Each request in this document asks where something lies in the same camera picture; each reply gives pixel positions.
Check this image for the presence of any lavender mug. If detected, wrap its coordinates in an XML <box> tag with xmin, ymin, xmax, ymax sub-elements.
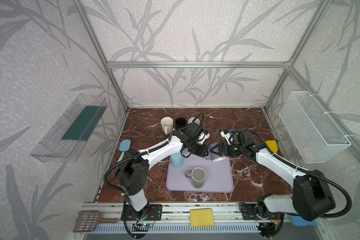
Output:
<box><xmin>205</xmin><ymin>143</ymin><xmax>228</xmax><ymax>162</ymax></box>

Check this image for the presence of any black mug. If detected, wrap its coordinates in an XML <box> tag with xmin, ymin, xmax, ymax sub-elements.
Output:
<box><xmin>175</xmin><ymin>118</ymin><xmax>187</xmax><ymax>130</ymax></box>

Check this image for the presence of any white faceted mug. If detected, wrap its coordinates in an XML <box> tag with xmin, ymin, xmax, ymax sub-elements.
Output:
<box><xmin>161</xmin><ymin>117</ymin><xmax>174</xmax><ymax>135</ymax></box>

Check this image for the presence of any blue polka dot mug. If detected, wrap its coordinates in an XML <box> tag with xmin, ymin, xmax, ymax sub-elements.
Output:
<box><xmin>188</xmin><ymin>117</ymin><xmax>201</xmax><ymax>125</ymax></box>

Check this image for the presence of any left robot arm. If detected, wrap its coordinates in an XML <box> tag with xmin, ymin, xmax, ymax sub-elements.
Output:
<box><xmin>103</xmin><ymin>113</ymin><xmax>210</xmax><ymax>215</ymax></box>

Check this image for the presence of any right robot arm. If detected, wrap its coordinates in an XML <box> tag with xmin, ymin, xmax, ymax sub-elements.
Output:
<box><xmin>210</xmin><ymin>128</ymin><xmax>352</xmax><ymax>222</ymax></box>

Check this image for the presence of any grey mug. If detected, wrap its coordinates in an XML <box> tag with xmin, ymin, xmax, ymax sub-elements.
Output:
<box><xmin>185</xmin><ymin>167</ymin><xmax>207</xmax><ymax>189</ymax></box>

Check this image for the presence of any light blue mug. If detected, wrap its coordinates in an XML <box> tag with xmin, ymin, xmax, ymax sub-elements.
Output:
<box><xmin>170</xmin><ymin>153</ymin><xmax>184</xmax><ymax>169</ymax></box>

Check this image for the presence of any lavender plastic tray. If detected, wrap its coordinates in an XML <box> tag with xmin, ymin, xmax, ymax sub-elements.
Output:
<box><xmin>166</xmin><ymin>155</ymin><xmax>234</xmax><ymax>193</ymax></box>

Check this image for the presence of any yellow item on table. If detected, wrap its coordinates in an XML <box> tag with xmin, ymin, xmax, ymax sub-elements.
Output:
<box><xmin>266</xmin><ymin>140</ymin><xmax>279</xmax><ymax>153</ymax></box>

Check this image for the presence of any yellow sponge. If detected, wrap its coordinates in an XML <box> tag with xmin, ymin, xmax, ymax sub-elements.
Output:
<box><xmin>190</xmin><ymin>209</ymin><xmax>215</xmax><ymax>228</ymax></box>

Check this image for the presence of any light blue silicone spatula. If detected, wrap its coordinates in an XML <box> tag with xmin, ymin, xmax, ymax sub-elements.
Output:
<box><xmin>118</xmin><ymin>140</ymin><xmax>131</xmax><ymax>162</ymax></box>

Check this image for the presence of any blue sponge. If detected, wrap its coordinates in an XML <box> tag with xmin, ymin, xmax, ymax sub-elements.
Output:
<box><xmin>288</xmin><ymin>215</ymin><xmax>319</xmax><ymax>227</ymax></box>

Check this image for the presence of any green circuit board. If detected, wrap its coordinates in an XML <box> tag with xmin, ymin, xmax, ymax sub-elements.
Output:
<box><xmin>133</xmin><ymin>223</ymin><xmax>154</xmax><ymax>232</ymax></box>

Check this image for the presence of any brown slotted spatula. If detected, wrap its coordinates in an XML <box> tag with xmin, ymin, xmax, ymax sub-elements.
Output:
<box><xmin>73</xmin><ymin>211</ymin><xmax>118</xmax><ymax>233</ymax></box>

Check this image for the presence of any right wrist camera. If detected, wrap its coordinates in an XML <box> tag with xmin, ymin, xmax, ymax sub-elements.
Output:
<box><xmin>220</xmin><ymin>130</ymin><xmax>235</xmax><ymax>145</ymax></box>

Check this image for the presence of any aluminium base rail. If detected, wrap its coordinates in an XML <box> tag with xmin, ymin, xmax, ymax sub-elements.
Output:
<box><xmin>68</xmin><ymin>201</ymin><xmax>331</xmax><ymax>240</ymax></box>

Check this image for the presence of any white wire basket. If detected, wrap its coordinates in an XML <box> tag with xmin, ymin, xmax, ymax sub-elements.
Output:
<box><xmin>279</xmin><ymin>91</ymin><xmax>352</xmax><ymax>164</ymax></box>

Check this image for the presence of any clear plastic wall bin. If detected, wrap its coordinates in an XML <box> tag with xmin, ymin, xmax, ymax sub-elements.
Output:
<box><xmin>30</xmin><ymin>94</ymin><xmax>108</xmax><ymax>163</ymax></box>

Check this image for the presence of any aluminium frame post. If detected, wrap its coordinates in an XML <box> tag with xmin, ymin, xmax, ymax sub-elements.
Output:
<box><xmin>73</xmin><ymin>0</ymin><xmax>129</xmax><ymax>112</ymax></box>

